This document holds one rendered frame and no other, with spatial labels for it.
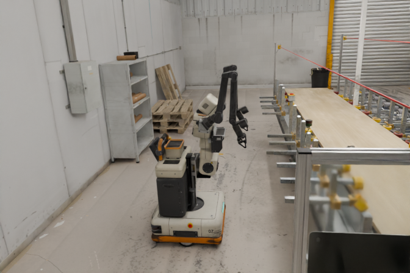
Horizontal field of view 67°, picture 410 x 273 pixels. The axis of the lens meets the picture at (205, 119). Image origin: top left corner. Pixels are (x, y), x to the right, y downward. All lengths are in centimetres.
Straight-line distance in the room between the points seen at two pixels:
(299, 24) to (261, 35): 125
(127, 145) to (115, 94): 82
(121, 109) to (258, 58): 676
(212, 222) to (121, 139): 248
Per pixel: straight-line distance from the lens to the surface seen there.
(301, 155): 49
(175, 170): 276
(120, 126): 487
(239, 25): 1066
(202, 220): 296
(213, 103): 268
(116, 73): 470
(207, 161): 285
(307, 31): 1084
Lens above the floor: 193
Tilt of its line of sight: 16 degrees down
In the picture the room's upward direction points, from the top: 3 degrees counter-clockwise
